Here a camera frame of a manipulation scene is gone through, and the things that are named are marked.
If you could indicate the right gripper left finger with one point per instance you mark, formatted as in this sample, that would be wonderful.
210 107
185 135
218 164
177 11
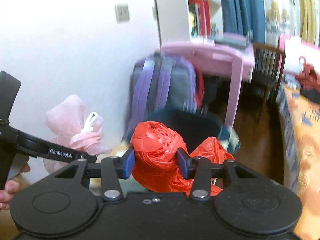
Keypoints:
110 170

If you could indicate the yellow curtain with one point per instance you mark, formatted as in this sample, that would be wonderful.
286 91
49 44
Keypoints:
309 21

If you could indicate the orange floral bedspread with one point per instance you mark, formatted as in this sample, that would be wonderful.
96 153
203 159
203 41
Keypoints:
299 120

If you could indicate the purple grey backpack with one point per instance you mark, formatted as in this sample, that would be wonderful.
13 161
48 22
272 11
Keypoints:
162 81

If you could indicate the pink white bed headboard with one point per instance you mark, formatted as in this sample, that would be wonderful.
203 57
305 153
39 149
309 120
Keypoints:
297 52

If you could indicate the person left hand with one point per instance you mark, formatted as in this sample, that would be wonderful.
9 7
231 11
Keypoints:
12 187

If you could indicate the dark wooden chair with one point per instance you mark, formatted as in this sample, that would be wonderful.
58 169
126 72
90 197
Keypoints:
268 72

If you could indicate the pink mesh cloth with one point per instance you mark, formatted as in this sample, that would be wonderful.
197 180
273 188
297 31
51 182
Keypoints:
75 129

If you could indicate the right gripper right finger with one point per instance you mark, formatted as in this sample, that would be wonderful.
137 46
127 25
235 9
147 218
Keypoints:
202 171

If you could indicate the pink wooden desk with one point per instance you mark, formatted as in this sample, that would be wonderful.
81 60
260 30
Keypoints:
218 60

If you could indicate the blue curtain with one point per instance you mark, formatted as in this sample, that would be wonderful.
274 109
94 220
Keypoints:
242 16

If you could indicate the white bookshelf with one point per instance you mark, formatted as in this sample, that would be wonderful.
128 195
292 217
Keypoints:
180 20

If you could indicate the red and black clothes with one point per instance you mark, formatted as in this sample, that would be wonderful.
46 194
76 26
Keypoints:
309 83

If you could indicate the red plastic bag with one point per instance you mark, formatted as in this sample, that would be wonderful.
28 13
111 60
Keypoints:
156 166

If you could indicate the wall socket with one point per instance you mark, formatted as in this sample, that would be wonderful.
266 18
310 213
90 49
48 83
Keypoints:
122 13

